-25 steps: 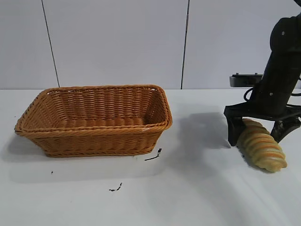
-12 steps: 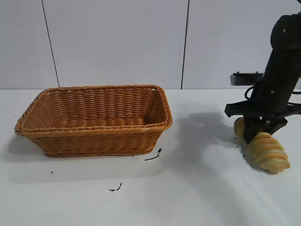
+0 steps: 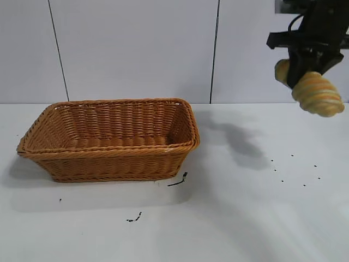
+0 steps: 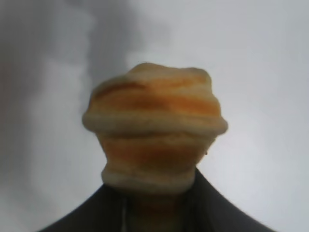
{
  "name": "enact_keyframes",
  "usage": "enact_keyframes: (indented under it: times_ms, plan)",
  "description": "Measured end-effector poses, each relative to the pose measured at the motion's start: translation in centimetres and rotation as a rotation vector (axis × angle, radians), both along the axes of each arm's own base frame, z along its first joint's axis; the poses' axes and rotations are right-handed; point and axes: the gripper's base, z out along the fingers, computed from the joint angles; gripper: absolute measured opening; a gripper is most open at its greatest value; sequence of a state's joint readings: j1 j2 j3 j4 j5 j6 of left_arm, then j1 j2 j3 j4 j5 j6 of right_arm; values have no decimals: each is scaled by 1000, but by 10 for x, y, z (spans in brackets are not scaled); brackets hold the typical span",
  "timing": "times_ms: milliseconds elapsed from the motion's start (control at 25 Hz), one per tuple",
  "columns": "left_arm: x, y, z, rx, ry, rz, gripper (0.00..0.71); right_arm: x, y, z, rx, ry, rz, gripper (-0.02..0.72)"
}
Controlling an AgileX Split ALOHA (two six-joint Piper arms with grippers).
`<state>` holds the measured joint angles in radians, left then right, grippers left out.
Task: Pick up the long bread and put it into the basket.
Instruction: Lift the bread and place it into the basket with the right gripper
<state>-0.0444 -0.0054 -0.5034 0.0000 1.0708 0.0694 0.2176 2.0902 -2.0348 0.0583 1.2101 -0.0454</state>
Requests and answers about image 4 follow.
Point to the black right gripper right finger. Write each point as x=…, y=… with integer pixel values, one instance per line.
x=212, y=210

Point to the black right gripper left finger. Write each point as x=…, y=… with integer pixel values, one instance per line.
x=96, y=212

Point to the long striped bread loaf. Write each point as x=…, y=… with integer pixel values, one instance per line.
x=154, y=125

